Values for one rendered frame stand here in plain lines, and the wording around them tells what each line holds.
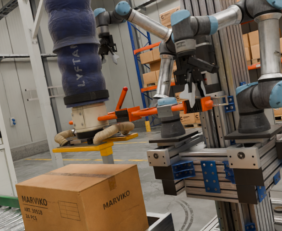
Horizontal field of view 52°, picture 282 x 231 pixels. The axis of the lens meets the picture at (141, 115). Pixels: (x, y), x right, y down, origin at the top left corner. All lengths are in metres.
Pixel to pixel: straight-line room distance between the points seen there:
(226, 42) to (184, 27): 0.62
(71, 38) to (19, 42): 10.09
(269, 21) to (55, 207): 1.32
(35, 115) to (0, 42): 2.76
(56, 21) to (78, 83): 0.30
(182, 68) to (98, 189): 0.68
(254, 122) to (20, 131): 9.88
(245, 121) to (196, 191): 0.51
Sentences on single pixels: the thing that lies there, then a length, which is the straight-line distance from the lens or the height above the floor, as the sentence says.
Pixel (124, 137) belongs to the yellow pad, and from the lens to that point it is 1.41.
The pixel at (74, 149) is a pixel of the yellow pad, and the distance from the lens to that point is 1.39.
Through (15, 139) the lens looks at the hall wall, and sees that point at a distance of 10.78.
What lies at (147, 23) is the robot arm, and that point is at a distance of 1.76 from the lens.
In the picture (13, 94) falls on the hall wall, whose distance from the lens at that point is 10.92.
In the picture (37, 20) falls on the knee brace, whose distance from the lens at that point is 4.61.
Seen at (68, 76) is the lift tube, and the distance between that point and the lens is 1.41.
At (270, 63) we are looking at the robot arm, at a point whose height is 1.34.
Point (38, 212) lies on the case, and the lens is 1.71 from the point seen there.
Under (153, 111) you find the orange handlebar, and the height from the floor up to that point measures 1.24.
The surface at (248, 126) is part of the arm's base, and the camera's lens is 1.46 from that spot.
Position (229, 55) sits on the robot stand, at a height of 1.44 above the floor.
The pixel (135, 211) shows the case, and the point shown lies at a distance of 1.61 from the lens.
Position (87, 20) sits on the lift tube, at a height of 1.70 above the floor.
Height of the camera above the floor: 1.30
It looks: 4 degrees down
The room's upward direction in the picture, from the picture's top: 11 degrees counter-clockwise
